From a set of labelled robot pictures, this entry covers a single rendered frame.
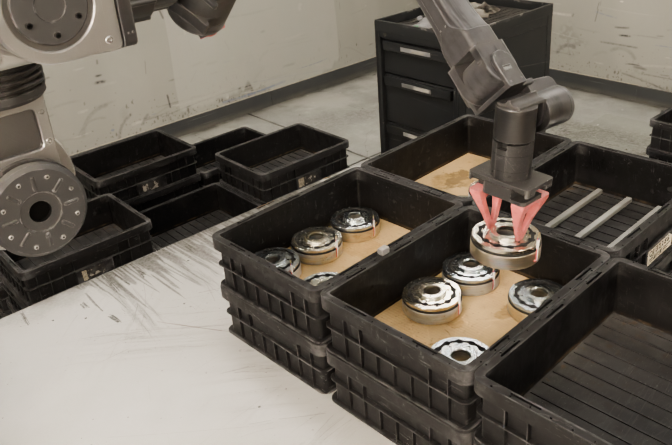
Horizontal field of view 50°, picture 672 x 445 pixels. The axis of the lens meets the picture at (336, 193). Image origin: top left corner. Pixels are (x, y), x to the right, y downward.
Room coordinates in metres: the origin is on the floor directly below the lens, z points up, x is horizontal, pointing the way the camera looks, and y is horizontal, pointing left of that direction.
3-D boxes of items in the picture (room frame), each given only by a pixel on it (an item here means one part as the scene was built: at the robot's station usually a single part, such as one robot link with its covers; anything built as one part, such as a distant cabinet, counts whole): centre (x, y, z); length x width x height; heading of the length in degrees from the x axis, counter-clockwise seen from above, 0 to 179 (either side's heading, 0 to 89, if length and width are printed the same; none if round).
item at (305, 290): (1.22, 0.00, 0.92); 0.40 x 0.30 x 0.02; 132
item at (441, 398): (1.00, -0.20, 0.87); 0.40 x 0.30 x 0.11; 132
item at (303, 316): (1.22, 0.00, 0.87); 0.40 x 0.30 x 0.11; 132
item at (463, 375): (1.00, -0.20, 0.92); 0.40 x 0.30 x 0.02; 132
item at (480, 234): (0.94, -0.25, 1.03); 0.10 x 0.10 x 0.01
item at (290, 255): (1.20, 0.13, 0.86); 0.10 x 0.10 x 0.01
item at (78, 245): (1.92, 0.80, 0.37); 0.40 x 0.30 x 0.45; 129
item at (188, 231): (2.18, 0.49, 0.31); 0.40 x 0.30 x 0.34; 129
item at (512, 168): (0.94, -0.25, 1.15); 0.10 x 0.07 x 0.07; 41
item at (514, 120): (0.94, -0.26, 1.21); 0.07 x 0.06 x 0.07; 128
